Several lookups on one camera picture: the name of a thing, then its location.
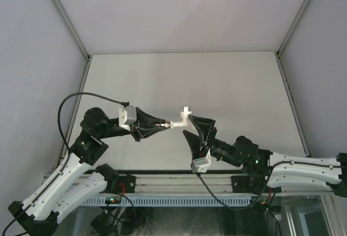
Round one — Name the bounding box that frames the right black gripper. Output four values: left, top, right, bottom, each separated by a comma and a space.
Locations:
183, 116, 242, 169

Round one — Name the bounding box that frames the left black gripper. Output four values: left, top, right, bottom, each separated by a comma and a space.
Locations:
97, 107, 166, 142

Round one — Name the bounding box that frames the silver threaded pipe fitting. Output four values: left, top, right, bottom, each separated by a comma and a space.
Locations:
159, 119, 174, 129

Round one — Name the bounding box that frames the white plastic water faucet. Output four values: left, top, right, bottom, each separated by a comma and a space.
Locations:
170, 105, 192, 129

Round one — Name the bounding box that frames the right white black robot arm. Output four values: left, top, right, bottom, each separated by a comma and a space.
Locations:
183, 114, 346, 197

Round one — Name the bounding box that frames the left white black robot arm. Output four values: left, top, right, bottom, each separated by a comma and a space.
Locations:
8, 106, 171, 235

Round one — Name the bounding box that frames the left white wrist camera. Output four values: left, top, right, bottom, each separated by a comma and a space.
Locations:
118, 105, 137, 131

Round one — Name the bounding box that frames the left black camera cable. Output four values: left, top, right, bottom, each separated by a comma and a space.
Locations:
57, 92, 130, 155

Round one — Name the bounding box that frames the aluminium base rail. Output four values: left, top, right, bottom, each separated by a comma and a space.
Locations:
43, 168, 347, 195

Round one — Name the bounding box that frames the grey slotted cable duct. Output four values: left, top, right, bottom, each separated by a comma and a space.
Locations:
81, 195, 255, 208

